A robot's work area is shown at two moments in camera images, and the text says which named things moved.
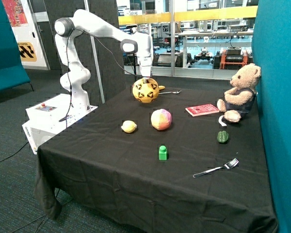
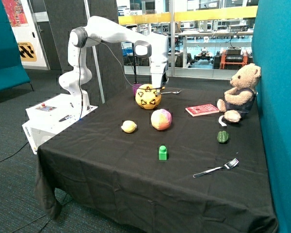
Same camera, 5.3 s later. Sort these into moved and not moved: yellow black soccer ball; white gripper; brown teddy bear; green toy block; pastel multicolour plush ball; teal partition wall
Moved: yellow black soccer ball; white gripper
Not moved: brown teddy bear; green toy block; teal partition wall; pastel multicolour plush ball
